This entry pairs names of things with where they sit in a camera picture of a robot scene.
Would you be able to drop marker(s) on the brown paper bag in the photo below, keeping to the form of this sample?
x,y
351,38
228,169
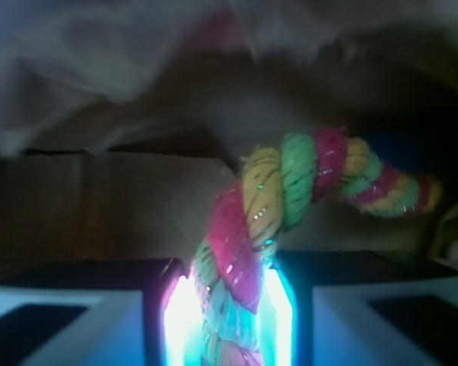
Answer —
x,y
120,120

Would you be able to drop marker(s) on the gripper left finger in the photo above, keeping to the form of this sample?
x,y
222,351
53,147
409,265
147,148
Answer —
x,y
138,312

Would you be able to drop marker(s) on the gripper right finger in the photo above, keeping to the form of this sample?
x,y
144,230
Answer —
x,y
359,308

